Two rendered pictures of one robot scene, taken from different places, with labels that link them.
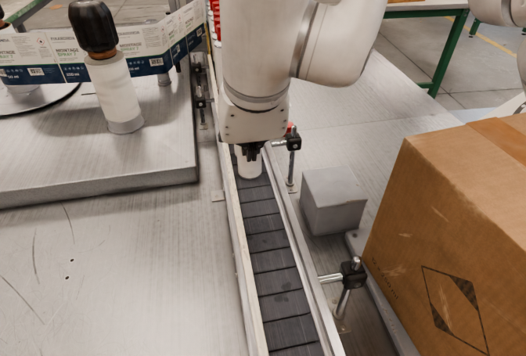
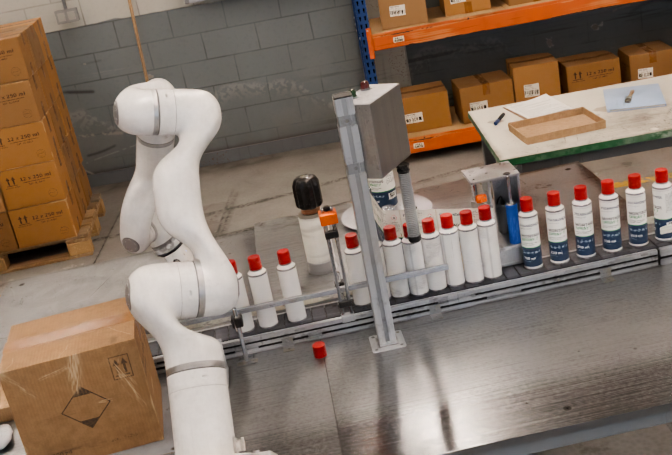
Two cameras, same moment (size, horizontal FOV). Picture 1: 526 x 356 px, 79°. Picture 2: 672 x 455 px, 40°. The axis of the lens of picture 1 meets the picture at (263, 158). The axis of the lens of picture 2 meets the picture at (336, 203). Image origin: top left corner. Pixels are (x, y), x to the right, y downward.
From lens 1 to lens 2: 2.51 m
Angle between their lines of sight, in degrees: 83
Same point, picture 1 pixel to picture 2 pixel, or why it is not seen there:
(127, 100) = (308, 248)
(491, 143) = (115, 314)
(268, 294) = not seen: hidden behind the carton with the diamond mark
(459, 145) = (119, 306)
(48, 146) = (299, 250)
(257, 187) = (227, 334)
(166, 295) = not seen: hidden behind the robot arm
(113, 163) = (273, 277)
